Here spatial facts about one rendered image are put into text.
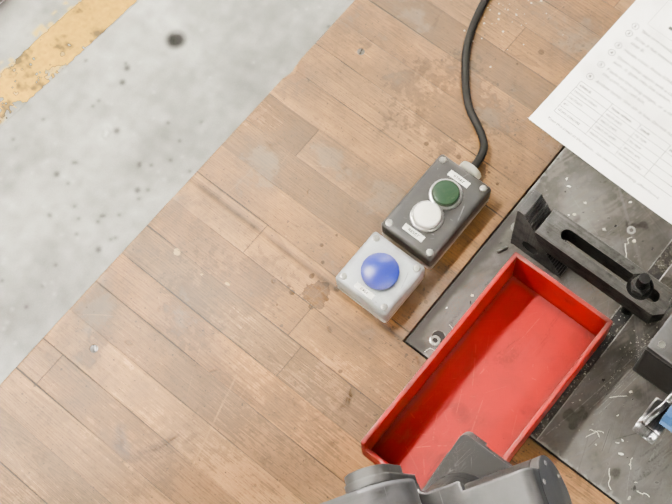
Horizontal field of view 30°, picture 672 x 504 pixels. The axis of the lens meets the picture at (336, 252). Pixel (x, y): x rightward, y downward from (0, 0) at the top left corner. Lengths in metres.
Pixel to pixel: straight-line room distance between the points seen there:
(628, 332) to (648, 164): 0.19
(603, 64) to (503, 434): 0.44
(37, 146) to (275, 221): 1.18
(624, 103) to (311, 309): 0.42
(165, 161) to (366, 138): 1.06
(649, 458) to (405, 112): 0.45
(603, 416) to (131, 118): 1.40
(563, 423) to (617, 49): 0.43
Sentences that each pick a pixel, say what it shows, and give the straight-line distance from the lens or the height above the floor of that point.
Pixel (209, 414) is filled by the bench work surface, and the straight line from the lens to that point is 1.30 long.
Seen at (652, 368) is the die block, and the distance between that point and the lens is 1.28.
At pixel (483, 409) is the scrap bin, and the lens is 1.29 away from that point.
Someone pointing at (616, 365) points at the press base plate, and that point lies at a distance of 1.32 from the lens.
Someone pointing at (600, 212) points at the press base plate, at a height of 0.90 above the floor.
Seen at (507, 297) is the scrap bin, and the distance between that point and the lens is 1.32.
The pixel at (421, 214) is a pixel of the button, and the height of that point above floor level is 0.94.
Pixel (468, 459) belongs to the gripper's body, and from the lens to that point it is 0.98.
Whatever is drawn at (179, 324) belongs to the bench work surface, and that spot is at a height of 0.90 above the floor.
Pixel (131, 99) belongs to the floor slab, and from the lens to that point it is 2.48.
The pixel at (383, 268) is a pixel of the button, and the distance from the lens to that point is 1.29.
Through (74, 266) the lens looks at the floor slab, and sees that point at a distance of 2.37.
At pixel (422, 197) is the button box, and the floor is 0.93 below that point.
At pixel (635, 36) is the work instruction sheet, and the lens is 1.47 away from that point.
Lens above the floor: 2.15
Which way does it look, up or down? 69 degrees down
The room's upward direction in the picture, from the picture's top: 8 degrees counter-clockwise
